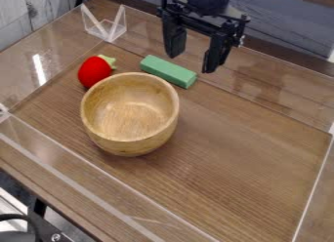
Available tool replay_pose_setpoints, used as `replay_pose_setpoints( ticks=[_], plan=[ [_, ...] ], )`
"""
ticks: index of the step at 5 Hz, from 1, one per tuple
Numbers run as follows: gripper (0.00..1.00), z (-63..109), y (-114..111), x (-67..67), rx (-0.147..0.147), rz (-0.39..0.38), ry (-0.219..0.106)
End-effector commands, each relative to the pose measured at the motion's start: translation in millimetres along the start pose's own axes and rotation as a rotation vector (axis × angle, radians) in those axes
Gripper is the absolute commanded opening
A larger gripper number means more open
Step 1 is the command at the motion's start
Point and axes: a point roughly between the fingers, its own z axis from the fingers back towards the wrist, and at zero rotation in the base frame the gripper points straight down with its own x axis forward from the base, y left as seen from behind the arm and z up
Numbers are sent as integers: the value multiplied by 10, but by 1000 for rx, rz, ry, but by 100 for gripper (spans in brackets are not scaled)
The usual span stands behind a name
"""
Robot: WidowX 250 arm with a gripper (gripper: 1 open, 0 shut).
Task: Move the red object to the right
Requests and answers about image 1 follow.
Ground clear acrylic tray wall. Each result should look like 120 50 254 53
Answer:
0 104 218 242

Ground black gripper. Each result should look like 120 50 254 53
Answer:
158 0 251 73

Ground wooden bowl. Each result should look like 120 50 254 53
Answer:
80 72 181 157

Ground black table leg bracket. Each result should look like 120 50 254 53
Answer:
28 199 75 242

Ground black cable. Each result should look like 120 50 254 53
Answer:
0 213 38 242

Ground red plush strawberry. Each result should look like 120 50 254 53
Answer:
78 55 116 88

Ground clear acrylic corner stand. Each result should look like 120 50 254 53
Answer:
80 4 127 43

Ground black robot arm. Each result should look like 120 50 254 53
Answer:
157 0 251 73

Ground green rectangular block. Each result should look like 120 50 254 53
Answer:
139 55 197 89

